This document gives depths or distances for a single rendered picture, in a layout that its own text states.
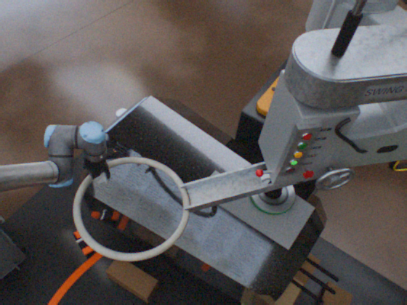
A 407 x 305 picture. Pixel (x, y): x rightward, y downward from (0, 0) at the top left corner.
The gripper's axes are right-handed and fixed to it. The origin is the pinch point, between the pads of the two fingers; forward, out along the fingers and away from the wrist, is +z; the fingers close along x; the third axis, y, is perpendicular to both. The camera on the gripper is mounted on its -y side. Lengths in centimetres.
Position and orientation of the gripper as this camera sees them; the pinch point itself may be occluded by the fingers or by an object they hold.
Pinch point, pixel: (104, 176)
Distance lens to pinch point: 181.2
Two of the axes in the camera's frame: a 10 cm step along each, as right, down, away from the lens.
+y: -7.4, 4.8, -4.7
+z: -1.5, 5.7, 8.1
